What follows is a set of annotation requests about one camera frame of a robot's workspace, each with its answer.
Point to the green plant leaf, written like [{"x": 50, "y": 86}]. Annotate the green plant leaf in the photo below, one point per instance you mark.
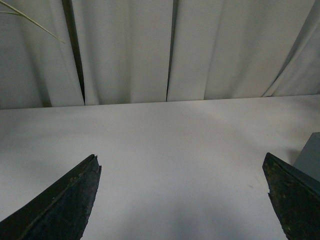
[{"x": 16, "y": 12}]

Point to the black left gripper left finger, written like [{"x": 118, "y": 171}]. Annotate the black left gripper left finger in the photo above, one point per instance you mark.
[{"x": 60, "y": 212}]

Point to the gray base block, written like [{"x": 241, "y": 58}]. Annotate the gray base block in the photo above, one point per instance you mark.
[{"x": 308, "y": 160}]

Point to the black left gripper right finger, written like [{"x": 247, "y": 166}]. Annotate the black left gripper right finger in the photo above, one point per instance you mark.
[{"x": 295, "y": 198}]

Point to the white curtain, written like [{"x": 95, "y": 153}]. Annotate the white curtain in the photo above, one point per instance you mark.
[{"x": 139, "y": 51}]

